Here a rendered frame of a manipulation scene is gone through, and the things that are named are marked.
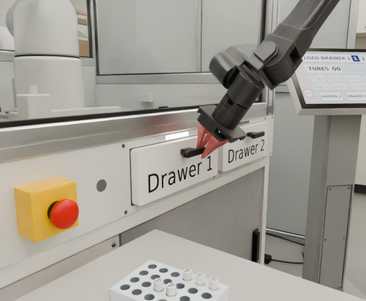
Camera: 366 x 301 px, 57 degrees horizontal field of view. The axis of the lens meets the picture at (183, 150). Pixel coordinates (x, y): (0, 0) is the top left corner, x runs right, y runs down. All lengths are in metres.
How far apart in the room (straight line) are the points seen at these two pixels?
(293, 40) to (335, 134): 0.92
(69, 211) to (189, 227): 0.45
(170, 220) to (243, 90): 0.34
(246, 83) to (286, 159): 1.73
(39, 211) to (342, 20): 2.05
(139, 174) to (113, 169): 0.05
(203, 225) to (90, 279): 0.44
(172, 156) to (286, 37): 0.32
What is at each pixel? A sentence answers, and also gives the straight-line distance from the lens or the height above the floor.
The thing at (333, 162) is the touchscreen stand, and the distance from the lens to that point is 1.56.
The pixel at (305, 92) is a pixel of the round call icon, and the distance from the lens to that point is 1.38.
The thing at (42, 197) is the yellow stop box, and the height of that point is 0.90.
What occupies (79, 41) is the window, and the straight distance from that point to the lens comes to 0.58.
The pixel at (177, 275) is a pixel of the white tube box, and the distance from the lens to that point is 0.48.
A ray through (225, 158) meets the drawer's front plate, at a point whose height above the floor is 0.85.
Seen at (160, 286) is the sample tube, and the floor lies 0.80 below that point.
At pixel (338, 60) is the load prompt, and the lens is 1.57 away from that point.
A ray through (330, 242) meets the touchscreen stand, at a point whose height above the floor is 0.36.
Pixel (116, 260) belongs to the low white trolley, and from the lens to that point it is 0.59.
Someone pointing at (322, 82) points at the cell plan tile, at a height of 1.06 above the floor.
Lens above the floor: 1.05
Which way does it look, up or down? 11 degrees down
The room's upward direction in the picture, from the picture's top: straight up
